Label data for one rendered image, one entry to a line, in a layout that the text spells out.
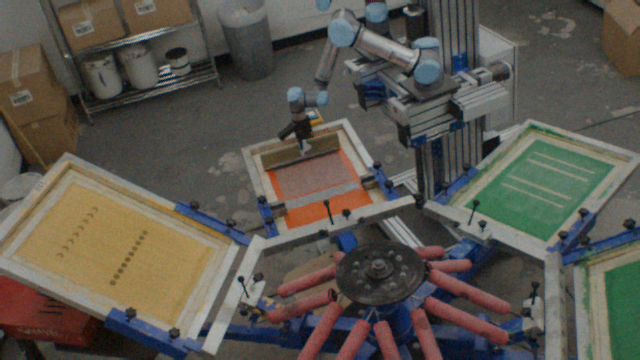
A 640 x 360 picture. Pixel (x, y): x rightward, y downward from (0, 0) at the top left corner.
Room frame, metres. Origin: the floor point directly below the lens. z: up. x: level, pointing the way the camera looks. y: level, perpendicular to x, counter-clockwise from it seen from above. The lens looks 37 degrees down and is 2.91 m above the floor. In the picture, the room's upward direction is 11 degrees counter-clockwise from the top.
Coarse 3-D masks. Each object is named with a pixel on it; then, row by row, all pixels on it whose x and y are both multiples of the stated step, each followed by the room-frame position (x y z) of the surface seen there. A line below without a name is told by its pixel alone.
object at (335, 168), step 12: (324, 156) 2.79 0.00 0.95; (336, 156) 2.77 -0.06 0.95; (312, 168) 2.71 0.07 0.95; (324, 168) 2.69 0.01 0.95; (336, 168) 2.67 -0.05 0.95; (348, 168) 2.65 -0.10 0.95; (324, 180) 2.59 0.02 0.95; (336, 180) 2.57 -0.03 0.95; (348, 180) 2.56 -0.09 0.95; (360, 180) 2.54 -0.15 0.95; (348, 192) 2.46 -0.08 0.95; (360, 192) 2.45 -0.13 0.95; (336, 204) 2.39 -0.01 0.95; (348, 204) 2.38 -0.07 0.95; (360, 204) 2.36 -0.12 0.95
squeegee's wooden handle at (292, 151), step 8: (328, 136) 2.81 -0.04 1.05; (336, 136) 2.82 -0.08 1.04; (296, 144) 2.80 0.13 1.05; (312, 144) 2.79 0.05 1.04; (320, 144) 2.80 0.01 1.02; (328, 144) 2.81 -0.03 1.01; (336, 144) 2.81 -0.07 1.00; (272, 152) 2.77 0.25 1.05; (280, 152) 2.77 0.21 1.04; (288, 152) 2.77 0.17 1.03; (296, 152) 2.78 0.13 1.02; (304, 152) 2.78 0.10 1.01; (312, 152) 2.79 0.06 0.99; (264, 160) 2.75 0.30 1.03; (272, 160) 2.76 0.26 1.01; (280, 160) 2.76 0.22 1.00
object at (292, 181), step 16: (304, 160) 2.79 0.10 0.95; (272, 176) 2.71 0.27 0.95; (288, 176) 2.68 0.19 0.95; (304, 176) 2.65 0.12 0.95; (288, 192) 2.55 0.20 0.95; (304, 192) 2.53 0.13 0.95; (304, 208) 2.41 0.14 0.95; (320, 208) 2.39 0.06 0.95; (288, 224) 2.32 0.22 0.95; (304, 224) 2.30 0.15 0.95
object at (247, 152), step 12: (312, 132) 2.98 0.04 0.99; (324, 132) 2.99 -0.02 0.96; (348, 132) 2.91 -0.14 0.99; (264, 144) 2.95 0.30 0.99; (276, 144) 2.95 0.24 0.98; (360, 144) 2.78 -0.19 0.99; (360, 156) 2.70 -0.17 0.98; (252, 168) 2.75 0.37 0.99; (252, 180) 2.65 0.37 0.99; (300, 228) 2.23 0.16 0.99
